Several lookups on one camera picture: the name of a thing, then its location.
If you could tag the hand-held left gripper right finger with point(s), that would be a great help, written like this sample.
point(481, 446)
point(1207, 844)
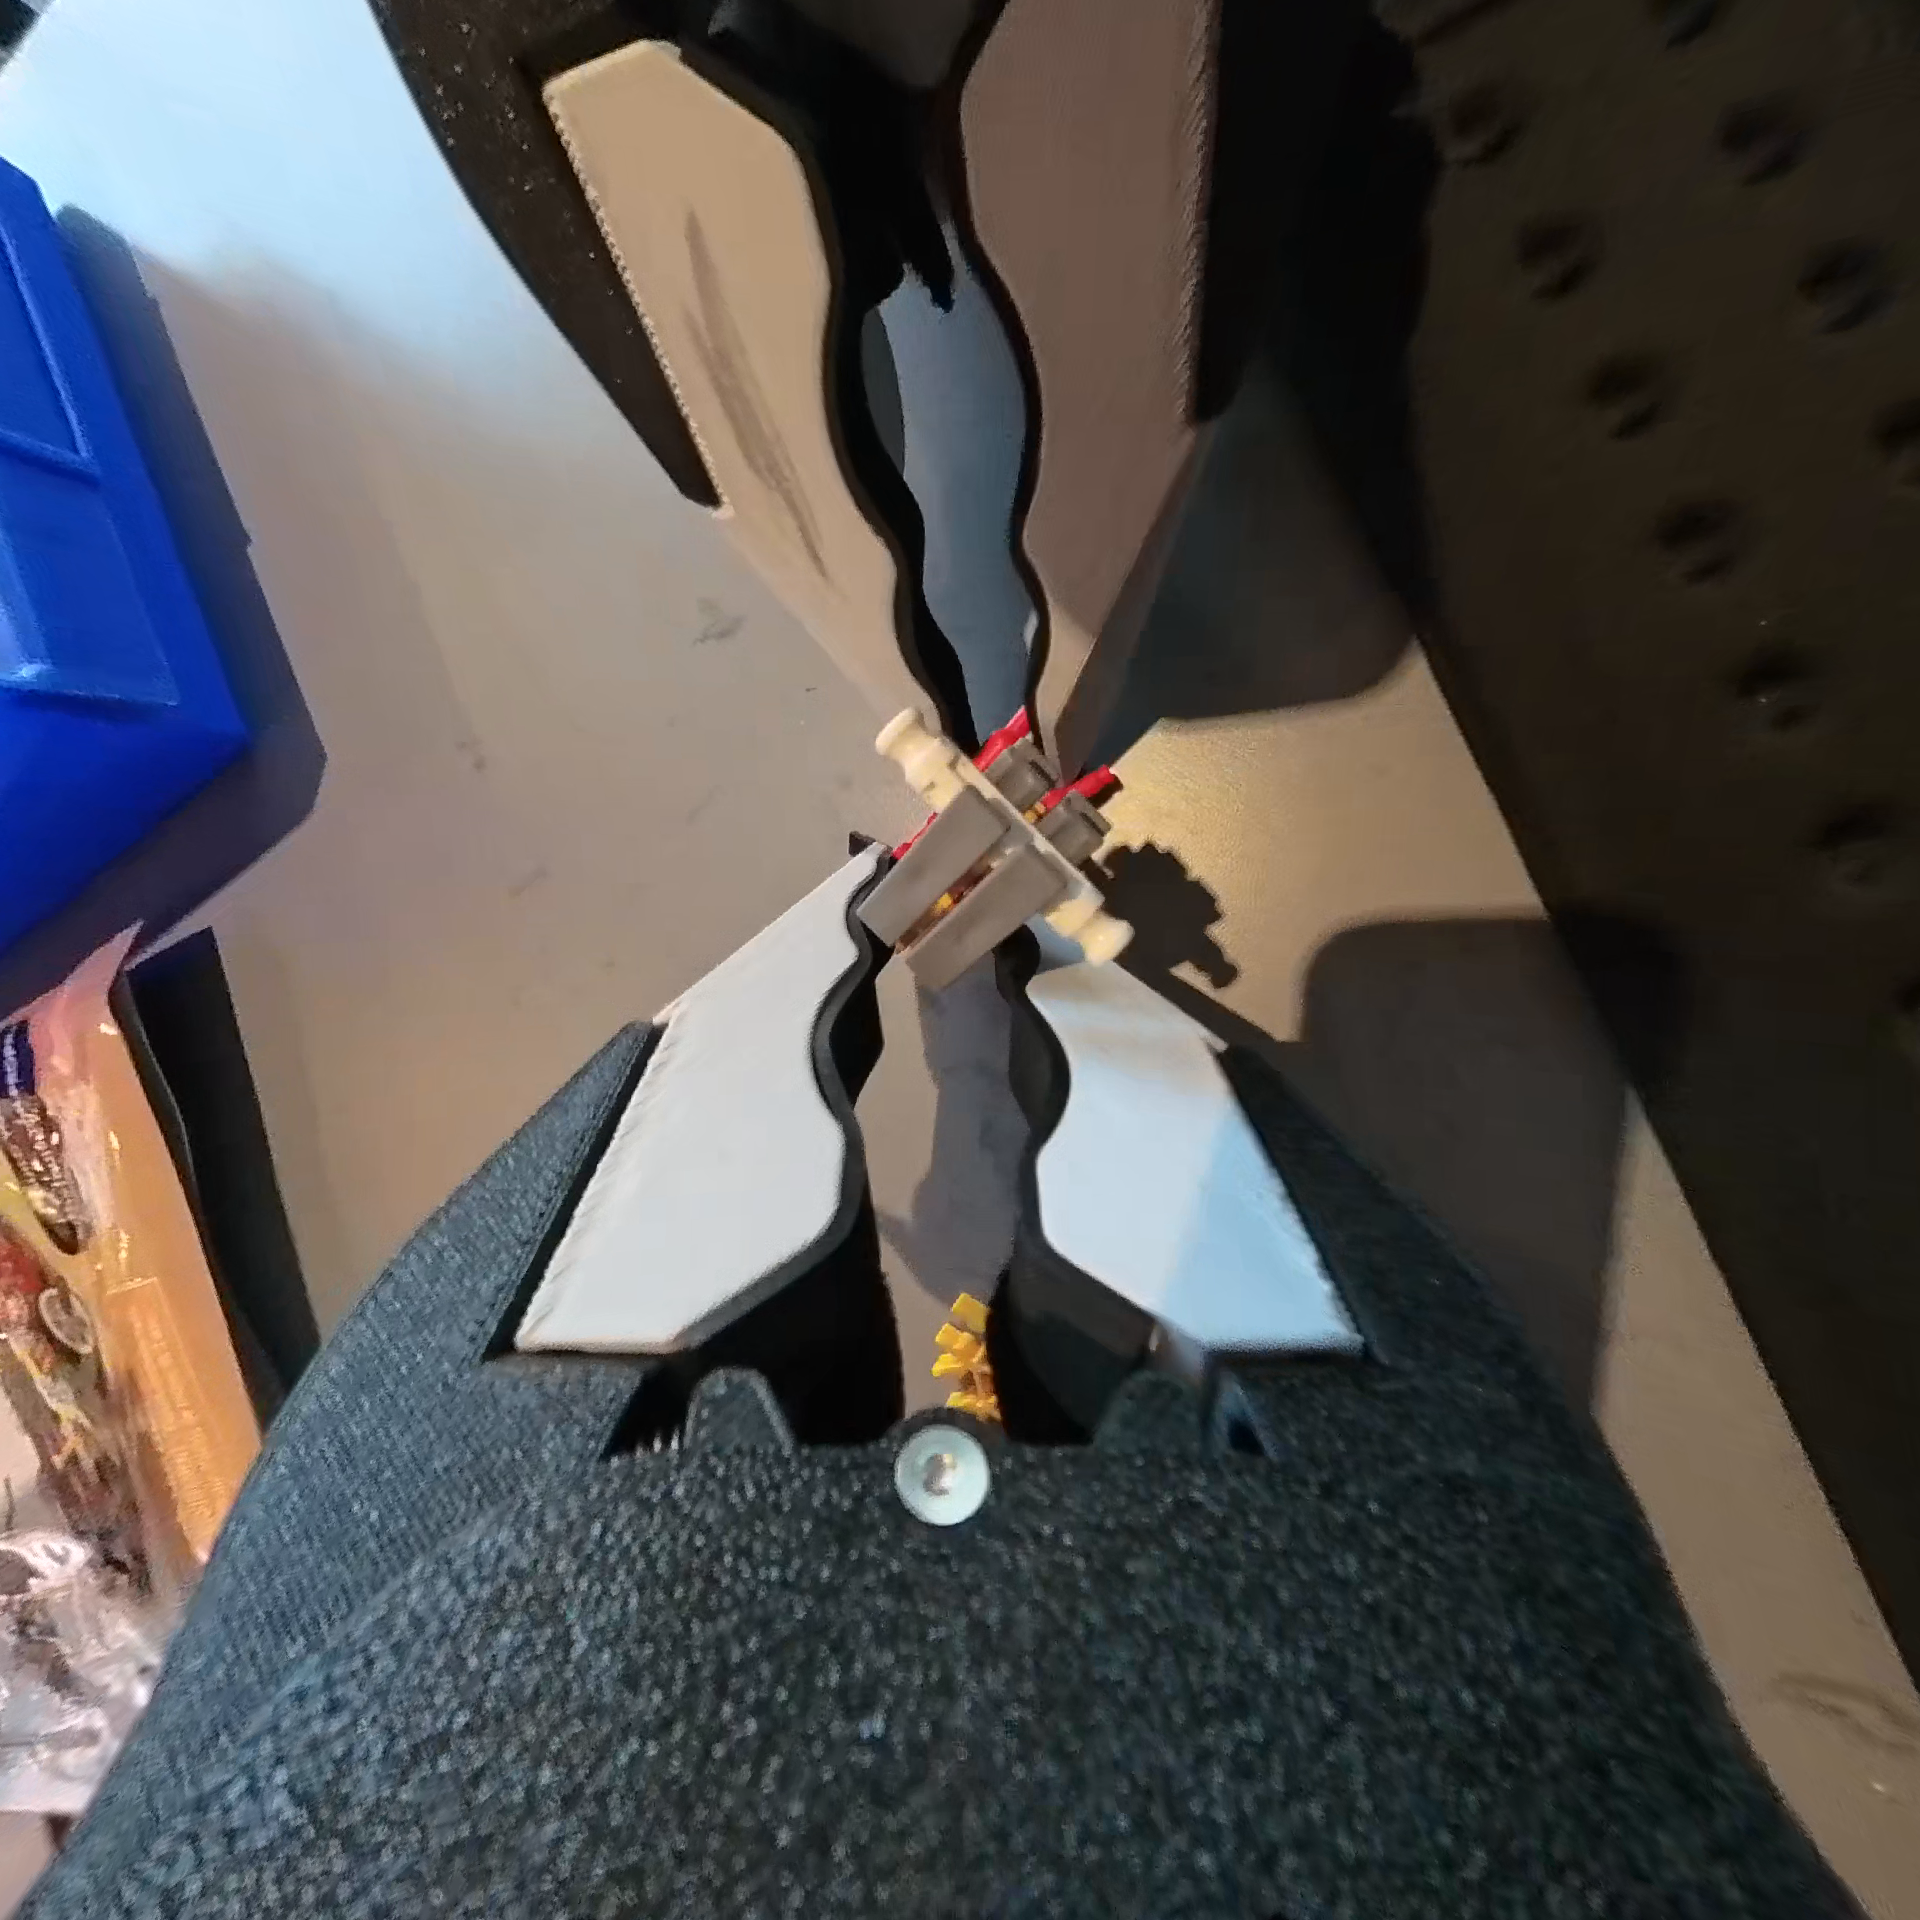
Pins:
point(1185, 1200)

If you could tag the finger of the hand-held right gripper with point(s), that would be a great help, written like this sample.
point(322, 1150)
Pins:
point(722, 299)
point(1110, 225)

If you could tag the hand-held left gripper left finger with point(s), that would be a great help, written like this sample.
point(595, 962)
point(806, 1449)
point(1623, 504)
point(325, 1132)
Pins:
point(722, 1184)

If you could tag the toy rod and connector assembly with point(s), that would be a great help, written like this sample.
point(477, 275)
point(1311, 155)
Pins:
point(974, 869)

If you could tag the short red toy rod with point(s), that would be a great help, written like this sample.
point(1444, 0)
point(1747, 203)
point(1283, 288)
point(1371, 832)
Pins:
point(1013, 738)

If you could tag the yellow toy connector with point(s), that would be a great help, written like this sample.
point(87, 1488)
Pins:
point(964, 1357)

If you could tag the dark flat board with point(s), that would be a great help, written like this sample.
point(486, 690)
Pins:
point(226, 1140)

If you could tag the blue bin with plastic bags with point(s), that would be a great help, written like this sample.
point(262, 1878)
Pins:
point(107, 598)

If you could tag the orange toy set bag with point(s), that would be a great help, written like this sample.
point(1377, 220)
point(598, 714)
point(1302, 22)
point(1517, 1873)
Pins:
point(90, 1275)

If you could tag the black perforated pad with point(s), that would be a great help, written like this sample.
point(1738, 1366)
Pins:
point(1724, 598)

